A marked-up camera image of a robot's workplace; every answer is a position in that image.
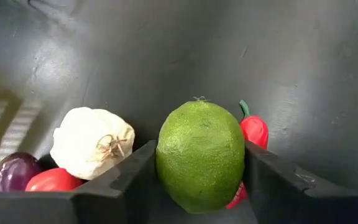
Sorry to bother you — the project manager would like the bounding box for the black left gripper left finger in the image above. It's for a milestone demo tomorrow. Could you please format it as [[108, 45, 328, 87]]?
[[0, 139, 164, 224]]

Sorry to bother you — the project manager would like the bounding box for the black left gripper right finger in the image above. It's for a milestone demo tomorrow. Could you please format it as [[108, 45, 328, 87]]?
[[244, 141, 358, 224]]

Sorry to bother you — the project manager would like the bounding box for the small red tomato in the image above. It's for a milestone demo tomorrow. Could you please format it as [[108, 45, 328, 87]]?
[[25, 167, 84, 192]]

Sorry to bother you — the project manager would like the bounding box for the white garlic bulb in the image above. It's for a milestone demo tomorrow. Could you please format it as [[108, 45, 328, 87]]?
[[49, 106, 136, 181]]

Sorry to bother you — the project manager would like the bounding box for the small red carrot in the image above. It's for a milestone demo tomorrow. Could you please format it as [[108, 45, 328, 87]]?
[[225, 99, 270, 210]]

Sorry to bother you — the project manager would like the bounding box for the green lime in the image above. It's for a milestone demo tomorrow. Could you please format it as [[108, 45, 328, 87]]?
[[155, 99, 246, 215]]

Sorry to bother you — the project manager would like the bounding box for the dark purple round vegetable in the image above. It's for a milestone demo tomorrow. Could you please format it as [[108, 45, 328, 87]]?
[[0, 152, 43, 192]]

